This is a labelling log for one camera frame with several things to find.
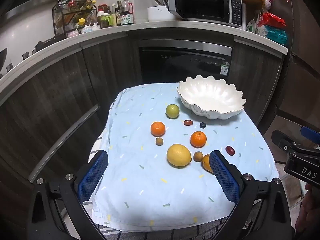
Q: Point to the red plastic bag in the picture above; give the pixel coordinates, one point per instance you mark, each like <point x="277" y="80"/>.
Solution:
<point x="271" y="20"/>

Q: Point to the blueberry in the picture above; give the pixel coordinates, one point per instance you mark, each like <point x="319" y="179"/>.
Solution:
<point x="202" y="125"/>

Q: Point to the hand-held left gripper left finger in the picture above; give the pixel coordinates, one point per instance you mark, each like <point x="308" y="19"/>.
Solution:
<point x="92" y="177"/>

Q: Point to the white kettle appliance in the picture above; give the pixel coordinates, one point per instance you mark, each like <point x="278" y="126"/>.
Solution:
<point x="158" y="12"/>

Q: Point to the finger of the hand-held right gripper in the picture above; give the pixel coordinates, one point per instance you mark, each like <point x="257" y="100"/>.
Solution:
<point x="310" y="133"/>
<point x="282" y="141"/>

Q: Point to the black built-in dishwasher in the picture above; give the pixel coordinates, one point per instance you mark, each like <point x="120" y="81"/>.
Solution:
<point x="175" y="62"/>

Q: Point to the teal plastic bag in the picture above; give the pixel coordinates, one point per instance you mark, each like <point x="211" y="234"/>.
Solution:
<point x="276" y="35"/>

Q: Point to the yellow lemon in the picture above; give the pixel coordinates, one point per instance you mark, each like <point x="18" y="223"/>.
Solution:
<point x="178" y="155"/>

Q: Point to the black microwave oven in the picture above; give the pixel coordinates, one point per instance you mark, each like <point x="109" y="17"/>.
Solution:
<point x="200" y="5"/>

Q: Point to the grey refrigerator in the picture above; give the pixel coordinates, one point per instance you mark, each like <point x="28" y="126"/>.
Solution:
<point x="300" y="42"/>

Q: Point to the white green plastic bag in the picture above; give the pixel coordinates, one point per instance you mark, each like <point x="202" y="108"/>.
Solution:
<point x="255" y="26"/>

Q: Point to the large soy sauce bottle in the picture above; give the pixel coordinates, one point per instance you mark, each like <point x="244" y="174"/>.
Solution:
<point x="126" y="13"/>

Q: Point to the striped cloth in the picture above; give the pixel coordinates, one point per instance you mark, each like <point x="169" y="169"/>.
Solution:
<point x="160" y="235"/>

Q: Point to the green round fruit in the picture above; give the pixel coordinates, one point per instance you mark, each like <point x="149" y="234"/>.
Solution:
<point x="172" y="111"/>

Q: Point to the orange tangerine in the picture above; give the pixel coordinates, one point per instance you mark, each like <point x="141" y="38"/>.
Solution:
<point x="157" y="129"/>
<point x="198" y="139"/>

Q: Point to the light blue patterned tablecloth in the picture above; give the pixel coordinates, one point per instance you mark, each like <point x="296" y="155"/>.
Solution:
<point x="140" y="192"/>

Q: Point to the green lidded oil pitcher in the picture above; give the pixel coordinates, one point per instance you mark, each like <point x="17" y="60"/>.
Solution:
<point x="105" y="20"/>

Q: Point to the dark red jujube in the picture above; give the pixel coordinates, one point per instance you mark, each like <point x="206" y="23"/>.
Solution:
<point x="230" y="150"/>
<point x="187" y="122"/>

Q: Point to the white scalloped bowl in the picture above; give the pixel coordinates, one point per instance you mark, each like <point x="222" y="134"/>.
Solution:
<point x="210" y="97"/>

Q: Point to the red capped jar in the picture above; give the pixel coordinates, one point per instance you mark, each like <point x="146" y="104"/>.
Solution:
<point x="102" y="7"/>

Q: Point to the small yellow mango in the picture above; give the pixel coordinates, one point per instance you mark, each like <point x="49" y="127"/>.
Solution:
<point x="206" y="163"/>

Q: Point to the brown longan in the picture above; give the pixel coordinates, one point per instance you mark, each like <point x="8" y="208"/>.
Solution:
<point x="198" y="156"/>
<point x="159" y="141"/>

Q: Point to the dark wood cabinet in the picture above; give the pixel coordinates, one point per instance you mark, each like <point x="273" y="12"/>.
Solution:
<point x="50" y="105"/>
<point x="257" y="80"/>

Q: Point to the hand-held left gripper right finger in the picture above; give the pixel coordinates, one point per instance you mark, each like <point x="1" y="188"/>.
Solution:
<point x="223" y="177"/>

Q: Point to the person's right hand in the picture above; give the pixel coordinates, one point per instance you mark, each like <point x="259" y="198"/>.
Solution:
<point x="308" y="212"/>

